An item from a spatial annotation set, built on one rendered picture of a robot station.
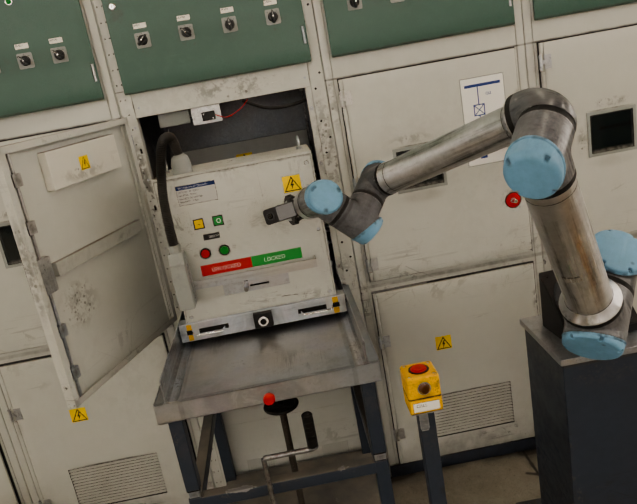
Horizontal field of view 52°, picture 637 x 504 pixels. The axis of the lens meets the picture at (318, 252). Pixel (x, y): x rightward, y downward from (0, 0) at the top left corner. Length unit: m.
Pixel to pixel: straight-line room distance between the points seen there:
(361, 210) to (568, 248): 0.53
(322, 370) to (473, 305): 0.90
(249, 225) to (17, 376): 1.10
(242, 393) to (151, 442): 0.93
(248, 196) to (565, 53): 1.21
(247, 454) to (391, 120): 1.39
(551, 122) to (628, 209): 1.35
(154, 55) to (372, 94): 0.73
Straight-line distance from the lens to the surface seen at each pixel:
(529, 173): 1.34
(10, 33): 2.40
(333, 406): 2.63
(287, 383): 1.81
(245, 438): 2.68
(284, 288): 2.11
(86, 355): 2.09
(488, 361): 2.66
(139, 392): 2.60
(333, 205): 1.69
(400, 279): 2.47
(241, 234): 2.06
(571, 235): 1.50
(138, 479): 2.79
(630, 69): 2.62
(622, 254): 1.87
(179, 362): 2.08
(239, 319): 2.13
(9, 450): 2.86
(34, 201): 1.97
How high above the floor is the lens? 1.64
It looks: 16 degrees down
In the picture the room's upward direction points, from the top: 10 degrees counter-clockwise
